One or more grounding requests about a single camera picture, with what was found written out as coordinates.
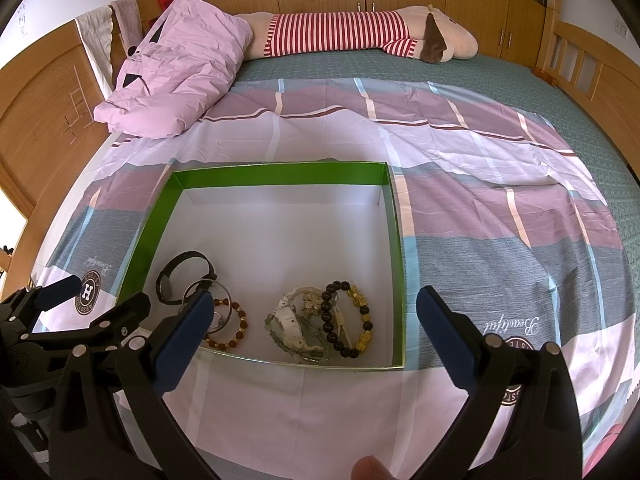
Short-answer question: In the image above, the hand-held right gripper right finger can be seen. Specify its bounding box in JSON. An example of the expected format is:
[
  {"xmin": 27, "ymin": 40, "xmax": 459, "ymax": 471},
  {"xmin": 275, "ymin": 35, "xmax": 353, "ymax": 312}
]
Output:
[{"xmin": 415, "ymin": 286, "xmax": 583, "ymax": 480}]

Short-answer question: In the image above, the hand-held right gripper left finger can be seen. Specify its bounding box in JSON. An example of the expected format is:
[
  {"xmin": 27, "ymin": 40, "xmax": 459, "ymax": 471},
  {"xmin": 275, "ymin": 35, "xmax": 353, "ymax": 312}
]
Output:
[{"xmin": 47, "ymin": 290, "xmax": 221, "ymax": 480}]

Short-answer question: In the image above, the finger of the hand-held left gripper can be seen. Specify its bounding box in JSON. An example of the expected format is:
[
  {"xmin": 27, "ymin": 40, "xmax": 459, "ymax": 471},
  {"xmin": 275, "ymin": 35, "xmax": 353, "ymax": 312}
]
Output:
[
  {"xmin": 30, "ymin": 292, "xmax": 152, "ymax": 352},
  {"xmin": 0, "ymin": 275, "xmax": 83, "ymax": 333}
]

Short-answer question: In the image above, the amber bead bracelet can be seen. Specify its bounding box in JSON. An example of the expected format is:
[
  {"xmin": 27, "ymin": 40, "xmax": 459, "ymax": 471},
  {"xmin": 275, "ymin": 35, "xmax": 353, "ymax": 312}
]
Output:
[{"xmin": 200, "ymin": 299, "xmax": 247, "ymax": 352}]

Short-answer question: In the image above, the silver bangle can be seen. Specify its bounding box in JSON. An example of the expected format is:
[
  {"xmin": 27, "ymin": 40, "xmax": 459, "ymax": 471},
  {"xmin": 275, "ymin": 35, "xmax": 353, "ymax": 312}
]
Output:
[{"xmin": 181, "ymin": 280, "xmax": 234, "ymax": 333}]

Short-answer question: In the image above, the green jade bracelet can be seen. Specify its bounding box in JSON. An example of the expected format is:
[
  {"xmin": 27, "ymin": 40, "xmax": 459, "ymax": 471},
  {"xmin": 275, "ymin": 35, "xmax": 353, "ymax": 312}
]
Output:
[{"xmin": 265, "ymin": 310, "xmax": 332, "ymax": 364}]

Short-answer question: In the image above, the black and gold bead bracelet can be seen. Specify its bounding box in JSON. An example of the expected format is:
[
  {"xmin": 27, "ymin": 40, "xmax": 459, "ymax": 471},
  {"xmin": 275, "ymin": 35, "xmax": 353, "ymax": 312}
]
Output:
[{"xmin": 320, "ymin": 280, "xmax": 376, "ymax": 359}]

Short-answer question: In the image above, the green cardboard box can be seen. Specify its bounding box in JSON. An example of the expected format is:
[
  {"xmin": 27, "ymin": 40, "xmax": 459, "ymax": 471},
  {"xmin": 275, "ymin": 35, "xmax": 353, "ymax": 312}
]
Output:
[{"xmin": 116, "ymin": 160, "xmax": 407, "ymax": 372}]

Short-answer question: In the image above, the person's right hand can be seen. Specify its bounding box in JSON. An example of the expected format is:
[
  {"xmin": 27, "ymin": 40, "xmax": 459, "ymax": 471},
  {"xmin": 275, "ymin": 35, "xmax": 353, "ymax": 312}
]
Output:
[{"xmin": 351, "ymin": 455, "xmax": 396, "ymax": 480}]

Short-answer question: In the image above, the pink grey printed bed sheet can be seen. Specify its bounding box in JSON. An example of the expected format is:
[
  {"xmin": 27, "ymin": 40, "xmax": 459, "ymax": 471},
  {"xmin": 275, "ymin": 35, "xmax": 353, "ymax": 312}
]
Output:
[{"xmin": 30, "ymin": 77, "xmax": 640, "ymax": 480}]

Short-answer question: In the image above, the wooden headboard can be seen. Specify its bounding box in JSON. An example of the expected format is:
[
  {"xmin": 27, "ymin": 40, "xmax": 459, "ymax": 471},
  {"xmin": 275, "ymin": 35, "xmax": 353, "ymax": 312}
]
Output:
[{"xmin": 0, "ymin": 20, "xmax": 121, "ymax": 221}]

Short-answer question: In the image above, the pink duvet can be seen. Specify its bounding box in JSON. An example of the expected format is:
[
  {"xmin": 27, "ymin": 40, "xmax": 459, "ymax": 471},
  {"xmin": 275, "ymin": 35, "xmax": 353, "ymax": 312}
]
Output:
[{"xmin": 94, "ymin": 0, "xmax": 254, "ymax": 139}]

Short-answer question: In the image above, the white hanging cloth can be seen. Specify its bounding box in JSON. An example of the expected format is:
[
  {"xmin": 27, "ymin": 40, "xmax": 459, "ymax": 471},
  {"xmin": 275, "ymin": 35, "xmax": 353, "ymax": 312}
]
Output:
[{"xmin": 75, "ymin": 6, "xmax": 117, "ymax": 101}]

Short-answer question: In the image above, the dusty pink towel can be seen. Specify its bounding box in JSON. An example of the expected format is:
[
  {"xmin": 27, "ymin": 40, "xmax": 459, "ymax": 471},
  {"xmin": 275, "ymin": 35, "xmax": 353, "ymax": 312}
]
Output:
[{"xmin": 109, "ymin": 0, "xmax": 143, "ymax": 48}]

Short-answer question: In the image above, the wooden footboard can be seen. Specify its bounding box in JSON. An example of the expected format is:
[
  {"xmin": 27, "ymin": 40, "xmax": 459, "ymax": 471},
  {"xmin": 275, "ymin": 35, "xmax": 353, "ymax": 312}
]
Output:
[{"xmin": 535, "ymin": 10, "xmax": 640, "ymax": 128}]

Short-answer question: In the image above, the striped plush dog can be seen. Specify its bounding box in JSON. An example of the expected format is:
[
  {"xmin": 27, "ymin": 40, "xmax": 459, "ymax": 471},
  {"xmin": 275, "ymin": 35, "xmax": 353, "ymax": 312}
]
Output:
[{"xmin": 235, "ymin": 6, "xmax": 478, "ymax": 64}]

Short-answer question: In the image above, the black strap watch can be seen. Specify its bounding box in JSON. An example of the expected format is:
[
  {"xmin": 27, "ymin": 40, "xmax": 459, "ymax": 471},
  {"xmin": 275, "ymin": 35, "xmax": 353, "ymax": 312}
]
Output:
[{"xmin": 155, "ymin": 251, "xmax": 218, "ymax": 306}]

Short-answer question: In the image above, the white strap watch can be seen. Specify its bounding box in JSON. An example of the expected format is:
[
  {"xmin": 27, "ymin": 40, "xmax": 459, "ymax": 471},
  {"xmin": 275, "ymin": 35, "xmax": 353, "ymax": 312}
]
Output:
[{"xmin": 265, "ymin": 287, "xmax": 347, "ymax": 356}]

